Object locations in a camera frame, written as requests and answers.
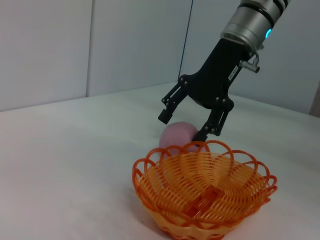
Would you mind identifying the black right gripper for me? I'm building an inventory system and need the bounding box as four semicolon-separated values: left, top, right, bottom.
157;37;255;147

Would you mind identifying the pink peach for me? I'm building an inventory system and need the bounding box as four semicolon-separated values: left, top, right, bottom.
159;121;201;157

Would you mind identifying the orange woven plastic basket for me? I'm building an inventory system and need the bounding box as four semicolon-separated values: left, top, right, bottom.
131;139;278;240

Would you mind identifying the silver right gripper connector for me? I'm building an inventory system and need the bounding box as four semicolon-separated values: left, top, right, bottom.
238;58;261;73

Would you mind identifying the thin blue cable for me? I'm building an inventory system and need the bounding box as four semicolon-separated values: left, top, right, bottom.
178;0;195;79

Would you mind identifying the grey right gripper cable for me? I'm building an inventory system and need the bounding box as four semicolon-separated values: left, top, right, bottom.
246;51;261;66

